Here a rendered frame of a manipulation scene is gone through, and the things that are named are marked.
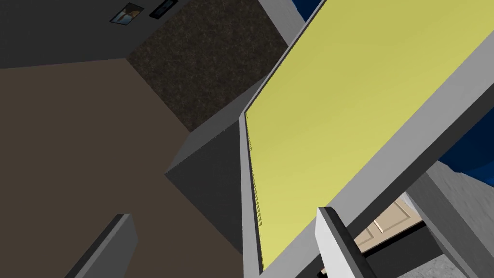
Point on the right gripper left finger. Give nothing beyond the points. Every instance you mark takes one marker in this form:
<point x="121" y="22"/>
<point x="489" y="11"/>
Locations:
<point x="108" y="251"/>

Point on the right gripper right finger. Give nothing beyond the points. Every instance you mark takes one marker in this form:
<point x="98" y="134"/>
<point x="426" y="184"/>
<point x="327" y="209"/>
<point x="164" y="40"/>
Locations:
<point x="337" y="251"/>

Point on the beige panelled door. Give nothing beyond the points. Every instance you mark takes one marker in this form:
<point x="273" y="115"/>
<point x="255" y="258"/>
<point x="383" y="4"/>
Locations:
<point x="388" y="224"/>

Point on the yellow door leaf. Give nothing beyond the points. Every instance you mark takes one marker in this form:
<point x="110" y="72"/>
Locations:
<point x="332" y="116"/>

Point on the dark framed picture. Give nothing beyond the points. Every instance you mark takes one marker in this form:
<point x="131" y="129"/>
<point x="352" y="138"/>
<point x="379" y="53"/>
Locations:
<point x="162" y="9"/>

